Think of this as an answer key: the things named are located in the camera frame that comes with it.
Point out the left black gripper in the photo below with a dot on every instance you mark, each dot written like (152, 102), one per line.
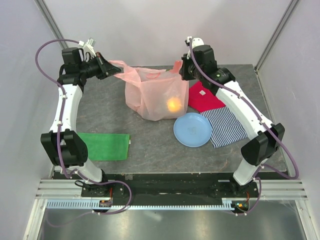
(111, 69)

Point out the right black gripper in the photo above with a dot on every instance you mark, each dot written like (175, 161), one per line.
(183, 71)

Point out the yellow lemon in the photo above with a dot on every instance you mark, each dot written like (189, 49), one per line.
(174, 105)

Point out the pink plastic bag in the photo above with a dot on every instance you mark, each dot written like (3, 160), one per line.
(147, 90)

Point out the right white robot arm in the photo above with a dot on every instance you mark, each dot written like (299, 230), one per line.
(264, 136)

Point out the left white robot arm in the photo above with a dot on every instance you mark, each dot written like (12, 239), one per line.
(62, 144)

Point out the red folded t-shirt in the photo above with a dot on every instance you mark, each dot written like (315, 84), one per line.
(201, 99)

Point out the light blue plate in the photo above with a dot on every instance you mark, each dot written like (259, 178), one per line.
(192, 130)

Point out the blue white striped cloth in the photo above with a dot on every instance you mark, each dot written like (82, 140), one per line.
(226, 129)

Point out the green towel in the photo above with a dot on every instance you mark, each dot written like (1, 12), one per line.
(106, 146)

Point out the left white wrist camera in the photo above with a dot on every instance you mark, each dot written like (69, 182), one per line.
(88, 46)

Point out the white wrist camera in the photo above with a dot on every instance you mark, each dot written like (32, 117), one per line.
(88, 46)
(194, 42)

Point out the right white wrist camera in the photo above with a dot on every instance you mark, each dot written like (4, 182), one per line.
(194, 42)

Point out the left aluminium frame post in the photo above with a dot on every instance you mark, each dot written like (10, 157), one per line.
(49, 18)

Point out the aluminium frame post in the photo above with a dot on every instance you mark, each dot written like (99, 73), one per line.
(293, 4)
(49, 18)

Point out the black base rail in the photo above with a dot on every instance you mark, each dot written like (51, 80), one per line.
(214, 185)

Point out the right aluminium frame post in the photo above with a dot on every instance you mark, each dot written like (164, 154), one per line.
(293, 4)

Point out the white slotted cable duct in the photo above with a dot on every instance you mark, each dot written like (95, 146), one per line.
(89, 204)

